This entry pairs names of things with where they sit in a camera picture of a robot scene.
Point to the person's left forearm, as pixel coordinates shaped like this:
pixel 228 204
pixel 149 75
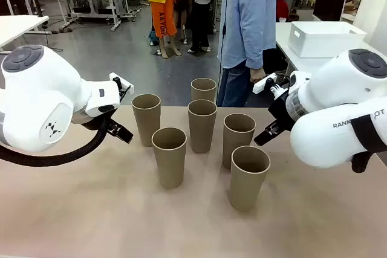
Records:
pixel 260 46

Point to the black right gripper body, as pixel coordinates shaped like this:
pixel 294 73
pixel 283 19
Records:
pixel 279 108

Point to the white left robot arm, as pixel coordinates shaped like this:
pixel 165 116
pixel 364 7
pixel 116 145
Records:
pixel 36 98

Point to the white plastic basket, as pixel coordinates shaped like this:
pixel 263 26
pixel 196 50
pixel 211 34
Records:
pixel 326 43

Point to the mannequin in yellow and orange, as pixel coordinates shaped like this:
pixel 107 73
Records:
pixel 163 16

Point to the person's left hand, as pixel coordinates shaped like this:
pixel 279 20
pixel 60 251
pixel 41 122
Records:
pixel 257 75

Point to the large white side table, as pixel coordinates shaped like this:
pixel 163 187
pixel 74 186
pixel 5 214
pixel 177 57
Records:
pixel 302 61

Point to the tan paper cup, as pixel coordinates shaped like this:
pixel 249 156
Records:
pixel 146 125
pixel 169 164
pixel 249 188
pixel 202 134
pixel 208 96
pixel 236 146

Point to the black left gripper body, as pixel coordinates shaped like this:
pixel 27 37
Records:
pixel 90 123

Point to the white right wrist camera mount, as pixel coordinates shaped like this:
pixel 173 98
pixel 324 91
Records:
pixel 261 84

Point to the person in blue shirt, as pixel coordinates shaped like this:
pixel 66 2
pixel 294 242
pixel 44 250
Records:
pixel 242 13

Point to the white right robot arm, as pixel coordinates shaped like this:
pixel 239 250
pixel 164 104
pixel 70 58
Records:
pixel 332 89

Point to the black monitor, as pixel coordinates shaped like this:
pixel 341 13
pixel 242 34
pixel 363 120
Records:
pixel 329 1

